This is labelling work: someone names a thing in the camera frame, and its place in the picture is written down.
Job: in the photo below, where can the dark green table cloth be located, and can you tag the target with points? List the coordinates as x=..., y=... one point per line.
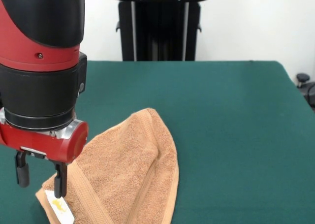
x=233, y=135

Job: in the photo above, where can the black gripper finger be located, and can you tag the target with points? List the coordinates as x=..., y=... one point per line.
x=22, y=174
x=60, y=184

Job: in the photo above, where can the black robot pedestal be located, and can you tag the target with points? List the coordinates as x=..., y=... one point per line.
x=160, y=37

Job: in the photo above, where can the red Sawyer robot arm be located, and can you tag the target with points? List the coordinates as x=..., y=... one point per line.
x=37, y=86

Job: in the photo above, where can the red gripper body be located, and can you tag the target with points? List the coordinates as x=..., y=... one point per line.
x=66, y=147

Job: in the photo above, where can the tan terry towel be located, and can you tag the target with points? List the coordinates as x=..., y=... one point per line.
x=128, y=165

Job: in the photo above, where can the office chair base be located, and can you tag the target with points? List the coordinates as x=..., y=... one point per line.
x=303, y=77

